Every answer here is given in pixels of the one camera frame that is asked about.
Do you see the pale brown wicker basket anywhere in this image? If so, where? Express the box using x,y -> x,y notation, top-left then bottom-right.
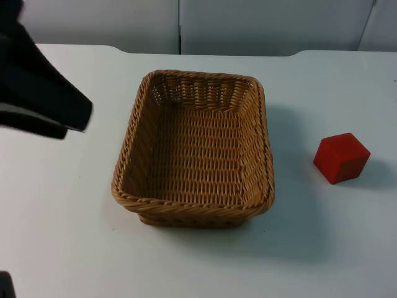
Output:
110,69 -> 276,230

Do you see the red cube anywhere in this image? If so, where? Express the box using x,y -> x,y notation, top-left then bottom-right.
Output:
313,132 -> 372,186

